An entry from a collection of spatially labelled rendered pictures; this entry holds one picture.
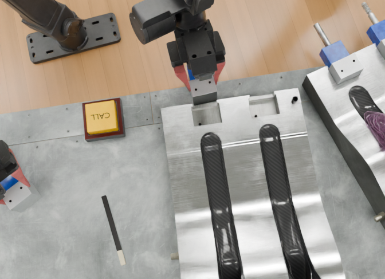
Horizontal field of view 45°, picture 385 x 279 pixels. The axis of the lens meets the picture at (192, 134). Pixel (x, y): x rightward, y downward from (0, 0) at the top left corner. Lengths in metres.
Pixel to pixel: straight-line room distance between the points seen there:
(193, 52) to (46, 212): 0.44
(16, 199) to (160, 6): 0.45
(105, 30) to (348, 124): 0.54
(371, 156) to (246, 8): 0.42
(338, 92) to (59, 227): 0.60
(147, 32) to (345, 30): 0.47
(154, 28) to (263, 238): 0.39
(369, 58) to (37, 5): 0.63
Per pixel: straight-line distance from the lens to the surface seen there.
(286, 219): 0.84
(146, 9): 0.78
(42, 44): 1.08
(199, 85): 0.93
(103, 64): 1.03
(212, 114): 0.90
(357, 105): 0.96
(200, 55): 0.77
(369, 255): 0.97
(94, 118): 0.95
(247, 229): 0.83
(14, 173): 0.89
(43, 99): 1.04
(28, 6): 0.85
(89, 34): 1.06
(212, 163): 0.86
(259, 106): 0.91
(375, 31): 1.01
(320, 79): 0.95
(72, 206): 0.97
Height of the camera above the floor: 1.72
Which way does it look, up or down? 75 degrees down
